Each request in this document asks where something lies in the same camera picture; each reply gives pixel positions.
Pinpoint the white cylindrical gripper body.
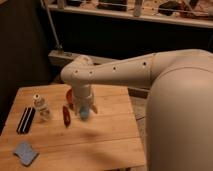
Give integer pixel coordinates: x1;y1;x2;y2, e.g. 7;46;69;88
72;93;94;113

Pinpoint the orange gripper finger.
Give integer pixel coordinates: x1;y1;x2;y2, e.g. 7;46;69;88
66;89;73;110
92;104;98;114

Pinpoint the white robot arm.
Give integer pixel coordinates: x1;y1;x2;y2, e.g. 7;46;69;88
61;49;213;171

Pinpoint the clear plastic bottle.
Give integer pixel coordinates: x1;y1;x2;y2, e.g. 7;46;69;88
33;94;51;121

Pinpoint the blue object under gripper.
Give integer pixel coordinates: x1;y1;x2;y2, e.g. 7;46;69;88
79;107;90;120

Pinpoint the wooden table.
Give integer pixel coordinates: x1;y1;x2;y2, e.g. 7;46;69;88
0;84;146;171

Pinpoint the metal lamp pole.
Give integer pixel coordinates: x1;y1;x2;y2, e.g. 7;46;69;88
43;0;63;51

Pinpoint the black striped rectangular block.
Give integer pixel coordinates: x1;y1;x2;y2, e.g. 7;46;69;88
16;107;36;134

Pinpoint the blue folded cloth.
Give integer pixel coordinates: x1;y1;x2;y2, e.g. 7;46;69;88
13;142;39;166

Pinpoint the cluttered background shelf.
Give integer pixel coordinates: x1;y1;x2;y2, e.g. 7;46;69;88
44;0;213;29

